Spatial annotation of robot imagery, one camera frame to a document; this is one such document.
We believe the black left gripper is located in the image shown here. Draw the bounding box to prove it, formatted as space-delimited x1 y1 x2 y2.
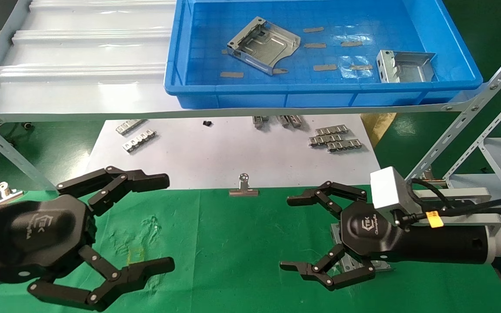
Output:
0 166 176 312

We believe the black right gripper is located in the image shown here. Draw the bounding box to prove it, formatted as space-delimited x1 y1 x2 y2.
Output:
280 181 410 292

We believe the large sheet metal bracket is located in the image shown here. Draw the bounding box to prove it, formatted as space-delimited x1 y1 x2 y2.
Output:
330 223 394 274
227 17 301 76

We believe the green cloth mat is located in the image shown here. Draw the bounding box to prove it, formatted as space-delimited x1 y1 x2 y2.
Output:
0 185 501 313

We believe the silver binder clip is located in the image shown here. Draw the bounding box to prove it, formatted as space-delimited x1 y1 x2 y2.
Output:
419 169 448 187
0 182 24 205
229 173 259 197

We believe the white paper sheet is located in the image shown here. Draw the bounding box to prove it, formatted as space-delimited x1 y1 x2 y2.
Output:
86 114 386 190

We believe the brown cardboard piece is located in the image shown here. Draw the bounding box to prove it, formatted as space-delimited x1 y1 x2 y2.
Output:
361 113 397 148

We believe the blue plastic bin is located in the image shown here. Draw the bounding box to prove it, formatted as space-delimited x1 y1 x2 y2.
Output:
164 0 484 109

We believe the grey slotted angle bar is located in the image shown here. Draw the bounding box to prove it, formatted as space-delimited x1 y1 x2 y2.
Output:
0 112 57 192
403 35 501 183
444 83 501 179

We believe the clear plastic film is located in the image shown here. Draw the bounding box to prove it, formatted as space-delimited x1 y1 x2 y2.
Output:
337 56 375 79

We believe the white metal rack shelf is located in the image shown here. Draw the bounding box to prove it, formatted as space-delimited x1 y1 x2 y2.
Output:
0 0 494 124

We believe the black camera cable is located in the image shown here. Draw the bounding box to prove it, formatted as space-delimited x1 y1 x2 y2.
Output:
392 178 501 226

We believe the small folded metal bracket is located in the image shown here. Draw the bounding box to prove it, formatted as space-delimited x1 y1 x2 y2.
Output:
377 50 436 83

